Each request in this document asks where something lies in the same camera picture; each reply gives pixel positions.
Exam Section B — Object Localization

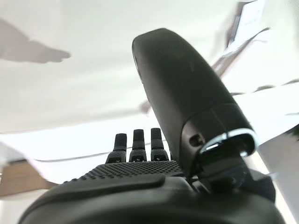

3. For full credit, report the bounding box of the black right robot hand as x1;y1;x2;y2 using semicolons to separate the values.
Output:
18;28;287;224

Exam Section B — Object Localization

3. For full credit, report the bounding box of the white garment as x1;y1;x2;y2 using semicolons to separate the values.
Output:
210;0;299;94

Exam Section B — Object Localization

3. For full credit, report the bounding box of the white duvet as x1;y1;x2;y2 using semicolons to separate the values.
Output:
0;93;299;187

